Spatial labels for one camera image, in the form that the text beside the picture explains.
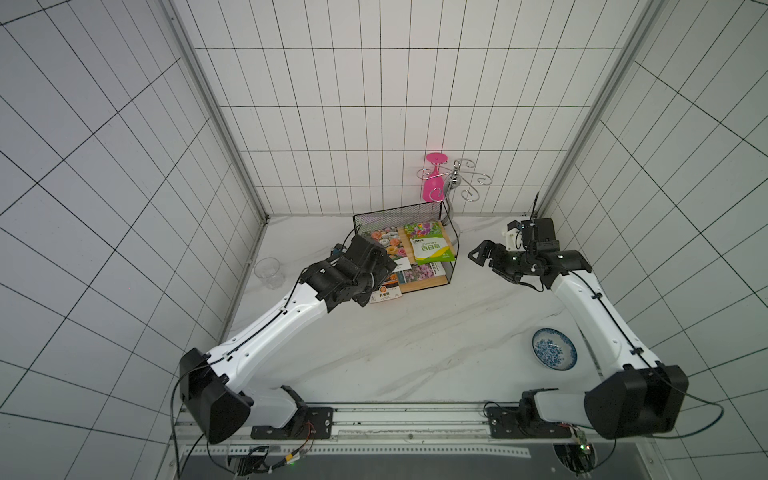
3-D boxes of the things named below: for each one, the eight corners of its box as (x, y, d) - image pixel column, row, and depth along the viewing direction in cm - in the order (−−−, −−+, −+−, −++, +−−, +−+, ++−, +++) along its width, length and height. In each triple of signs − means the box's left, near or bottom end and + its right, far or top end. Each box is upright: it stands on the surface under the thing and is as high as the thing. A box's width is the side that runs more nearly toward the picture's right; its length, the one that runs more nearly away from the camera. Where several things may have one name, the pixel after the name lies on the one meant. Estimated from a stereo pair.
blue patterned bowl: (557, 379, 81) (564, 375, 78) (522, 344, 88) (528, 338, 84) (576, 360, 85) (584, 355, 81) (542, 327, 91) (548, 321, 87)
